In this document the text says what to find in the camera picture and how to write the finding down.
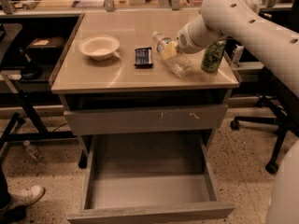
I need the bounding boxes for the black box on shelf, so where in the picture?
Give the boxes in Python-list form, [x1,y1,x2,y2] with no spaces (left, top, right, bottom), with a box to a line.
[26,36,65,63]

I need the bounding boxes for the grey drawer cabinet with counter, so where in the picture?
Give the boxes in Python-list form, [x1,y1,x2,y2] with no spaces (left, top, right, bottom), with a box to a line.
[51,9,239,160]

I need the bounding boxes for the black desk frame leg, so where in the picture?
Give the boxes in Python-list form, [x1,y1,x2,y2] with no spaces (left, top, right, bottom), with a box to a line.
[0,72,76,143]

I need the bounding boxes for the black office chair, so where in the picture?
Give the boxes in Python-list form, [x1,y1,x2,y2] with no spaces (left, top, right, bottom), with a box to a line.
[230,88,299,175]

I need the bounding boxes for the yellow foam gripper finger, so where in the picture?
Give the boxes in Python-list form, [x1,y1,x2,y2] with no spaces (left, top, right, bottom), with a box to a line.
[161,41,178,61]

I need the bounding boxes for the white sneaker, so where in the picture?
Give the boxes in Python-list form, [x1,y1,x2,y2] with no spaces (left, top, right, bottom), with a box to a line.
[9,185,45,209]

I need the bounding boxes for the water bottle on floor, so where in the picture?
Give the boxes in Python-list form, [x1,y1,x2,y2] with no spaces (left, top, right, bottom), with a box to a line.
[22,140,43,161]

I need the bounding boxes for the open grey bottom drawer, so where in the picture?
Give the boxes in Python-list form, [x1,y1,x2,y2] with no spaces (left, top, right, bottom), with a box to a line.
[68,133,235,224]

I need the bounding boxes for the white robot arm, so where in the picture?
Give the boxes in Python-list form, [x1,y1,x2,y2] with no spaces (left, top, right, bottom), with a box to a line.
[163,0,299,224]

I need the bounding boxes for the closed grey upper drawer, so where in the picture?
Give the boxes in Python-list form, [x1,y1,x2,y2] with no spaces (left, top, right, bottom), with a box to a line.
[64,105,228,135]

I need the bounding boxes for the clear plastic water bottle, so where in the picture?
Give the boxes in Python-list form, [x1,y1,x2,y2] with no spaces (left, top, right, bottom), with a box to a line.
[152,32,192,77]

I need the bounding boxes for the white paper bowl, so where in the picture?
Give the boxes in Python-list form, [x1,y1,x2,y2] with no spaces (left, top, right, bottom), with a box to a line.
[79,35,120,62]

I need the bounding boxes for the green soda can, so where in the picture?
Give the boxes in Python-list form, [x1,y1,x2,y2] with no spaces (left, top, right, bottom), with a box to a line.
[201,40,226,72]

